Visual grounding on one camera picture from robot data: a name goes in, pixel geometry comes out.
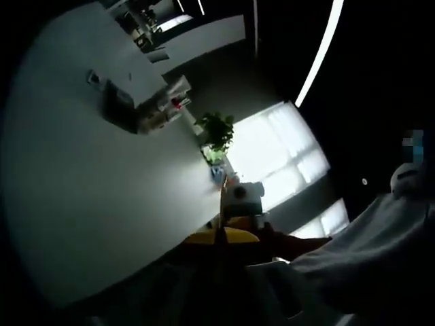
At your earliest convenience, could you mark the ceiling light strip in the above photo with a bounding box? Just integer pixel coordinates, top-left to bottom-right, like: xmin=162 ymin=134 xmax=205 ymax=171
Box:
xmin=294 ymin=0 xmax=345 ymax=108

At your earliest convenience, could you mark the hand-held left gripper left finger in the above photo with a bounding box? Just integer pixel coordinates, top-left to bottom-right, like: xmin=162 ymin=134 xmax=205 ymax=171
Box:
xmin=149 ymin=229 xmax=222 ymax=326

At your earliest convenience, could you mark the white chest device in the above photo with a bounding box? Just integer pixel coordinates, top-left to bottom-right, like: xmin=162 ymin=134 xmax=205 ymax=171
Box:
xmin=389 ymin=162 xmax=426 ymax=198

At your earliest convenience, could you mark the clear bag with dark card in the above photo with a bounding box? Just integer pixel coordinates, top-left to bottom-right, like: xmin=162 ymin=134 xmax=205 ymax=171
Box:
xmin=87 ymin=69 xmax=104 ymax=86

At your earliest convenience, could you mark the small white chair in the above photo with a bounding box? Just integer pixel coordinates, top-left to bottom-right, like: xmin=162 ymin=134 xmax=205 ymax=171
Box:
xmin=147 ymin=48 xmax=170 ymax=65

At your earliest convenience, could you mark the blue plastic packet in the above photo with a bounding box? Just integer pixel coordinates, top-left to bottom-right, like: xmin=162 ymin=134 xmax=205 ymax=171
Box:
xmin=209 ymin=164 xmax=228 ymax=185

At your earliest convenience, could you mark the bright window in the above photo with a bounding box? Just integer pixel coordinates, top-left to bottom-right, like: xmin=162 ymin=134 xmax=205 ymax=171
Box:
xmin=233 ymin=101 xmax=331 ymax=212

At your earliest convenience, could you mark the white skincare tube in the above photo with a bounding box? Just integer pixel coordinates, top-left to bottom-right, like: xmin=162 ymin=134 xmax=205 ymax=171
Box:
xmin=162 ymin=74 xmax=190 ymax=103

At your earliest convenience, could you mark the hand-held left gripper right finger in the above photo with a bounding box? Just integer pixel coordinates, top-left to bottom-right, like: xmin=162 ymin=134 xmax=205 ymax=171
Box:
xmin=221 ymin=226 xmax=304 ymax=326

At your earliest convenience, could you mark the potted green plant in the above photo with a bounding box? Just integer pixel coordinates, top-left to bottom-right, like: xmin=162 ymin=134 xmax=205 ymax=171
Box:
xmin=194 ymin=111 xmax=236 ymax=164

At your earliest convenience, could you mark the green black packet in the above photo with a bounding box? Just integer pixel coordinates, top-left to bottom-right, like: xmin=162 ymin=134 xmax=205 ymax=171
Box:
xmin=103 ymin=79 xmax=140 ymax=134

